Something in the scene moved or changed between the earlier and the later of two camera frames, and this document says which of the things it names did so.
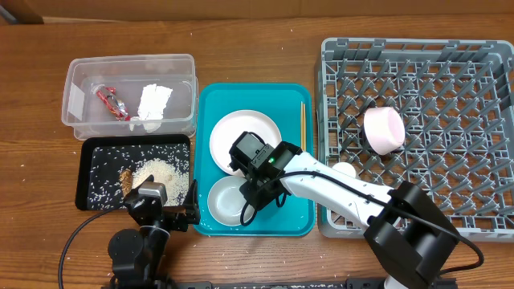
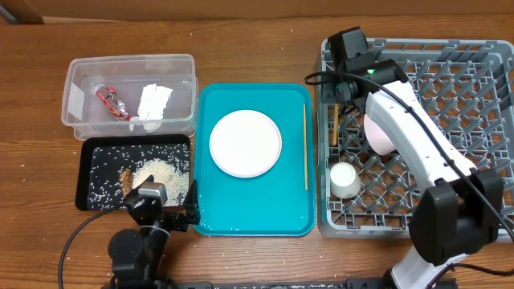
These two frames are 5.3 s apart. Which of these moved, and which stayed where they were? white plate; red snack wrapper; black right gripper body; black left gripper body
Moved: black right gripper body
Stayed: white plate; black left gripper body; red snack wrapper
